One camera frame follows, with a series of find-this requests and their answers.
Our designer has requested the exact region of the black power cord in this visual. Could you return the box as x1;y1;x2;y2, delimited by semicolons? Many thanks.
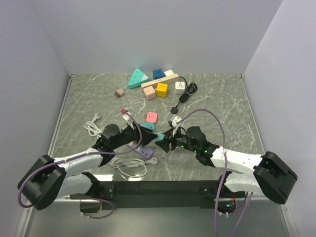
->
170;76;198;115

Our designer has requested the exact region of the white cube adapter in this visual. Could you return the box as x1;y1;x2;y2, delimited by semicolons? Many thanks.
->
175;81;186;95

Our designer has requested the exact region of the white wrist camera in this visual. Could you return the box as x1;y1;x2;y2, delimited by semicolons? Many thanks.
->
168;115;182;128
120;108;135;129

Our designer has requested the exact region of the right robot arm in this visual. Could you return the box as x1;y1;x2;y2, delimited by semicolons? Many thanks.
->
155;126;298;204

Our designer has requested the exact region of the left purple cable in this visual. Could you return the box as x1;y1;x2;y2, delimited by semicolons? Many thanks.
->
17;111;143;219

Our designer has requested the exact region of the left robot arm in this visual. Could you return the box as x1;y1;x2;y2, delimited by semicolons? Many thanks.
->
18;124;157;210

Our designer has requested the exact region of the black base bar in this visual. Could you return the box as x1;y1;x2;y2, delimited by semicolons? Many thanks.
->
70;180;219;209

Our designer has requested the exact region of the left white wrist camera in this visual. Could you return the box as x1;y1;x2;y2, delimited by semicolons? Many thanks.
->
120;108;135;129

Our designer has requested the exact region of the purple power strip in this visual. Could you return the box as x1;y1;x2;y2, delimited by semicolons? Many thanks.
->
126;143;154;160

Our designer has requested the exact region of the beige long power strip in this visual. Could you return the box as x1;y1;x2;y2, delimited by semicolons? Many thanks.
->
141;74;179;89

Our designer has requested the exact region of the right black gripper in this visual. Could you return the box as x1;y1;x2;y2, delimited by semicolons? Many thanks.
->
155;126;198;154

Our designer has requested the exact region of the yellow cube socket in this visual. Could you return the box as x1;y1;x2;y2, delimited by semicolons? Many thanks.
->
156;83;168;97

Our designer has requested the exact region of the brown small charger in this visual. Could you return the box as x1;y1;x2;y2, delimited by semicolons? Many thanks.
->
115;89;125;98

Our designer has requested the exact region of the teal triangular power socket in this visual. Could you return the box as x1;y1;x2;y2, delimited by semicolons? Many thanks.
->
128;69;150;89

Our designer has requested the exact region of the teal power strip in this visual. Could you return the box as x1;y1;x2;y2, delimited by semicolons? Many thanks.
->
141;122;155;132

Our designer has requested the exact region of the white cord of teal strip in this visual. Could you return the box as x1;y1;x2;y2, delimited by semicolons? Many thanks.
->
83;113;104;138

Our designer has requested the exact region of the pink flat charger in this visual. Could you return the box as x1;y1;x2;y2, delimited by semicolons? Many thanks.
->
145;112;158;123

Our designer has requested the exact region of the dark blue cube socket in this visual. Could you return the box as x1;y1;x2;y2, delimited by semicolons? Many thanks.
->
152;69;165;79

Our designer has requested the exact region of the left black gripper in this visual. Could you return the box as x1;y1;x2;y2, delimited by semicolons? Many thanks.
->
112;120;158;150

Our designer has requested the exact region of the pink cube socket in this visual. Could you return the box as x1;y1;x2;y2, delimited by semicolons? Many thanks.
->
143;86;156;100

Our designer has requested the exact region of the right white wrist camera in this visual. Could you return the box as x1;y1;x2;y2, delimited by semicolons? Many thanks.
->
168;115;182;128

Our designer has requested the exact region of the teal small charger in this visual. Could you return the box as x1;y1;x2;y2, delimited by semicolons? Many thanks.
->
157;132;164;141

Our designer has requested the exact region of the white cube socket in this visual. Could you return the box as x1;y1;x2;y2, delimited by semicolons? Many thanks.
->
164;70;175;77

